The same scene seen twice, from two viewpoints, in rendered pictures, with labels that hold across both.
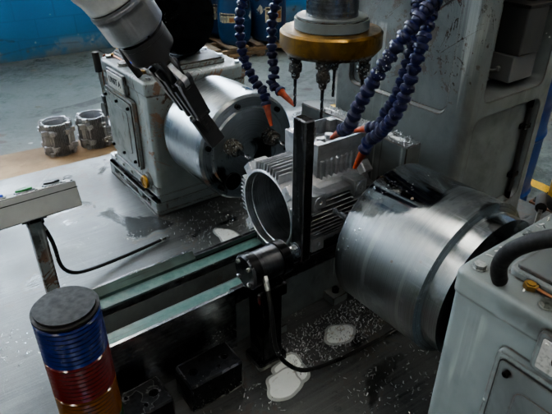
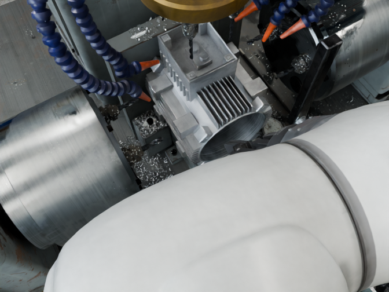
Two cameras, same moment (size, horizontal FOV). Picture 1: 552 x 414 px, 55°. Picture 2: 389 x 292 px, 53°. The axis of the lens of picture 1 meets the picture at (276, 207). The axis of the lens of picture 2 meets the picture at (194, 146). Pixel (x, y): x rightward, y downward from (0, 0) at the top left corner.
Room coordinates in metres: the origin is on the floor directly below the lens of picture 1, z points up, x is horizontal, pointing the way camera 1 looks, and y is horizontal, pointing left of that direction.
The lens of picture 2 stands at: (0.90, 0.35, 1.72)
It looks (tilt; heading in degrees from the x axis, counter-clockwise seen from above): 66 degrees down; 278
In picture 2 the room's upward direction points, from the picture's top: 2 degrees counter-clockwise
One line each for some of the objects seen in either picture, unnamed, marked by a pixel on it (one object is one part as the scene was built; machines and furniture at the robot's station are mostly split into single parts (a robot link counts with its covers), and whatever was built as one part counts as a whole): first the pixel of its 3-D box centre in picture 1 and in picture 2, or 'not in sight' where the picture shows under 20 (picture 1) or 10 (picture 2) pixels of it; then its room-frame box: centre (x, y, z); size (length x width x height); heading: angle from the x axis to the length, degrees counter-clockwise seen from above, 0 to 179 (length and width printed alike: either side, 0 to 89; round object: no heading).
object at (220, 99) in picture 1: (215, 129); (43, 179); (1.21, 0.15, 1.04); 0.37 x 0.25 x 0.25; 37
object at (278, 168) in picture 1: (307, 195); (206, 100); (0.93, -0.06, 1.02); 0.20 x 0.19 x 0.19; 126
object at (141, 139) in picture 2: not in sight; (152, 131); (1.06, -0.05, 0.86); 0.07 x 0.06 x 0.12; 37
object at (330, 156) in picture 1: (324, 147); (197, 59); (0.95, -0.10, 1.11); 0.12 x 0.11 x 0.07; 126
